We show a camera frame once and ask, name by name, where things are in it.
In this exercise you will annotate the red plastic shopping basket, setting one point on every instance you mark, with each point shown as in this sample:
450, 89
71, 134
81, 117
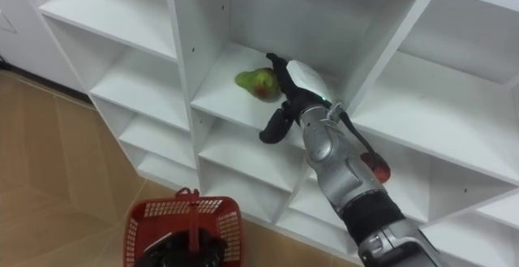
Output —
227, 222

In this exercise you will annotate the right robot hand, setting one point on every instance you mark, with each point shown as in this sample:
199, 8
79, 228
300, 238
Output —
298, 92

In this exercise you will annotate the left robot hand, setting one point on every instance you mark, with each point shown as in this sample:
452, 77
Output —
182, 252

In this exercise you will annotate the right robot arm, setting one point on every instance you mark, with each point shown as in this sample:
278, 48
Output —
344, 169

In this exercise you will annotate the green pear soft toy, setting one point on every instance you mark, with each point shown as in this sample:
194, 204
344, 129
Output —
259, 82

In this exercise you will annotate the white cube shelf unit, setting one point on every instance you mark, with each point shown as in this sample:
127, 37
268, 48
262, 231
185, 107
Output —
259, 157

